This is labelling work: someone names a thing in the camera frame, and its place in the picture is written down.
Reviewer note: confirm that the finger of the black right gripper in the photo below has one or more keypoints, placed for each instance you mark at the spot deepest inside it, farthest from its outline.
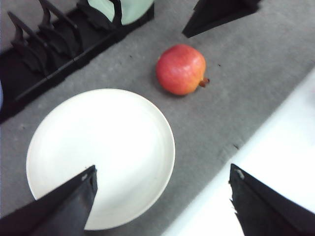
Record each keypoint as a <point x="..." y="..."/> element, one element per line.
<point x="210" y="14"/>

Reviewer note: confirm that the red yellow pomegranate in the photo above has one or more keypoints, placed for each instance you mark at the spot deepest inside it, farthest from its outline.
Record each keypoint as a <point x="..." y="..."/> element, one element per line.
<point x="180" y="69"/>

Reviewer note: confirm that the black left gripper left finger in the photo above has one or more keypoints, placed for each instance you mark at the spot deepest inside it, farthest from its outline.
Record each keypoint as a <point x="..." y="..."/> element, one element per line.
<point x="62" y="212"/>

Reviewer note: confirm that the white plate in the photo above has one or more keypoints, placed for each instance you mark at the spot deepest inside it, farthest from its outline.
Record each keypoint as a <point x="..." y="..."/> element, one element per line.
<point x="120" y="135"/>

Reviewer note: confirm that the black dish rack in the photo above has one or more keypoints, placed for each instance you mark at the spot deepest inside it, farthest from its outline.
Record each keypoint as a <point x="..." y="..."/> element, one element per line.
<point x="62" y="47"/>

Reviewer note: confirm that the green plate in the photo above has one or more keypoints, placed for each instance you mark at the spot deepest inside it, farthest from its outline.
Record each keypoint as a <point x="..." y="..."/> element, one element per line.
<point x="132" y="11"/>

